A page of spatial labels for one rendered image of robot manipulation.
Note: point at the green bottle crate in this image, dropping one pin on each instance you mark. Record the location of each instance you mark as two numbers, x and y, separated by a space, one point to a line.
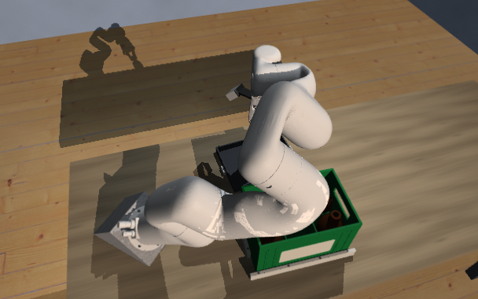
308 243

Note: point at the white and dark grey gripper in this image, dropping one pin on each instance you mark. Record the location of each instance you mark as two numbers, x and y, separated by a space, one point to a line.
252 108

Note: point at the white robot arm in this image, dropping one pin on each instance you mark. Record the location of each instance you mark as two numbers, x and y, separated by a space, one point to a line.
294 193

